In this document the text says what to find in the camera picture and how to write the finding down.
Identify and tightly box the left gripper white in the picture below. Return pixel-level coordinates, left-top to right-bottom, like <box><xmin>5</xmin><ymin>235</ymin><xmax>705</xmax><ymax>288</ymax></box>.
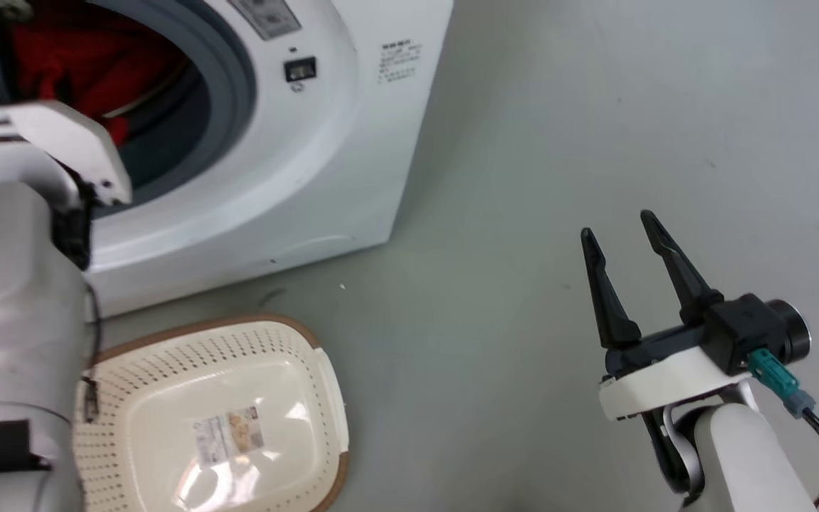
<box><xmin>0</xmin><ymin>100</ymin><xmax>133</xmax><ymax>208</ymax></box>

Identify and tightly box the right gripper white dark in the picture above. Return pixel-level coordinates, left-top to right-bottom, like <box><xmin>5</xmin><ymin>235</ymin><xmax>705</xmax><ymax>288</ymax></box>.
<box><xmin>580</xmin><ymin>210</ymin><xmax>760</xmax><ymax>422</ymax></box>

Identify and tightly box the cream perforated laundry basket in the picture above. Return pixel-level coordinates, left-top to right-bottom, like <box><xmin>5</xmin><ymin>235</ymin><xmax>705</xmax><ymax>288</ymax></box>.
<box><xmin>72</xmin><ymin>314</ymin><xmax>350</xmax><ymax>512</ymax></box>

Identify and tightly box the white front-load washing machine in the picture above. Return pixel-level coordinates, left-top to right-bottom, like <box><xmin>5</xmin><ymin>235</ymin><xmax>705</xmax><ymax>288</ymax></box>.
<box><xmin>0</xmin><ymin>0</ymin><xmax>454</xmax><ymax>321</ymax></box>

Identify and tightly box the red garment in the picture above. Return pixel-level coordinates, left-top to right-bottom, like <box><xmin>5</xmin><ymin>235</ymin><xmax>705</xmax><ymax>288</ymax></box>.
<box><xmin>0</xmin><ymin>13</ymin><xmax>191</xmax><ymax>147</ymax></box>

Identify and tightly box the grey rubber door gasket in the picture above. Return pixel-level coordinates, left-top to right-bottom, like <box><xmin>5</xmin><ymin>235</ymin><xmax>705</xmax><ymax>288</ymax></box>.
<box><xmin>90</xmin><ymin>0</ymin><xmax>258</xmax><ymax>215</ymax></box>

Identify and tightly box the grey rating label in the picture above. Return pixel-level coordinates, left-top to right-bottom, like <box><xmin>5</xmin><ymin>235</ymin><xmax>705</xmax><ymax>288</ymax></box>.
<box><xmin>227</xmin><ymin>0</ymin><xmax>304</xmax><ymax>41</ymax></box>

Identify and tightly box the black door latch socket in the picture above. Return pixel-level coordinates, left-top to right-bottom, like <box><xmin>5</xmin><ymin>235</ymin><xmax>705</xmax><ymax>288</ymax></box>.
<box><xmin>283</xmin><ymin>56</ymin><xmax>318</xmax><ymax>83</ymax></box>

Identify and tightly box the paper label sticker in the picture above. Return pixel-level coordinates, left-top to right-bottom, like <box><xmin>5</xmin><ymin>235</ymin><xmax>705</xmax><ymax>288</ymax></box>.
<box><xmin>193</xmin><ymin>405</ymin><xmax>267</xmax><ymax>467</ymax></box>

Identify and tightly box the black cable with teal plug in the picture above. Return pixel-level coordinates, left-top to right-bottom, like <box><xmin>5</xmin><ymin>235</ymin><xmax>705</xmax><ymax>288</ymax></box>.
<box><xmin>746</xmin><ymin>348</ymin><xmax>819</xmax><ymax>507</ymax></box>

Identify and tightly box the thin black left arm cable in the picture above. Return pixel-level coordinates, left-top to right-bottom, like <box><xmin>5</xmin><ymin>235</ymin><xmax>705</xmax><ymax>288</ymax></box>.
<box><xmin>80</xmin><ymin>281</ymin><xmax>103</xmax><ymax>425</ymax></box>

